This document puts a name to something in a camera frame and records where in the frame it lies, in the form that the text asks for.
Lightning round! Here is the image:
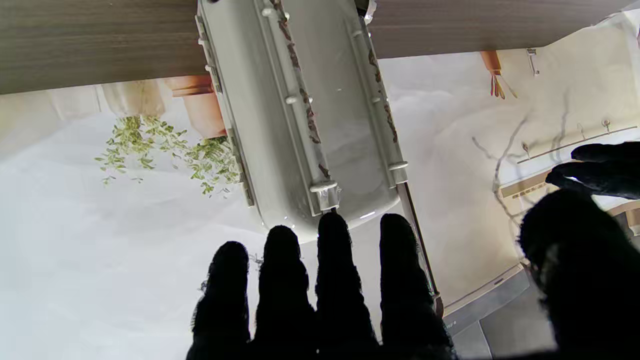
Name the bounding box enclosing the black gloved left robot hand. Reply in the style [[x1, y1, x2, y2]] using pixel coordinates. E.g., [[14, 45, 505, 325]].
[[545, 142, 640, 201]]

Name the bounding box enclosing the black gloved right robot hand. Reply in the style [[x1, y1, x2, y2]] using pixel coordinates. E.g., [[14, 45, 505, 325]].
[[186, 189, 640, 360]]

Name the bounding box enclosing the small beige trolley suitcase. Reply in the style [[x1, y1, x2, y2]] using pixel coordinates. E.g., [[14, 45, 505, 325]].
[[195, 0, 444, 317]]

